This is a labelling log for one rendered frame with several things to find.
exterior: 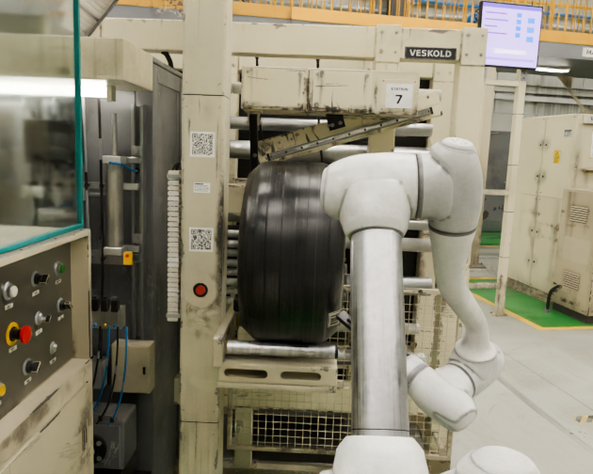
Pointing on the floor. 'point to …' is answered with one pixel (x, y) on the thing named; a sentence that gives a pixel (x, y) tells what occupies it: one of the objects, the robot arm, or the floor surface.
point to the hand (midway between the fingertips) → (347, 321)
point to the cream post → (197, 108)
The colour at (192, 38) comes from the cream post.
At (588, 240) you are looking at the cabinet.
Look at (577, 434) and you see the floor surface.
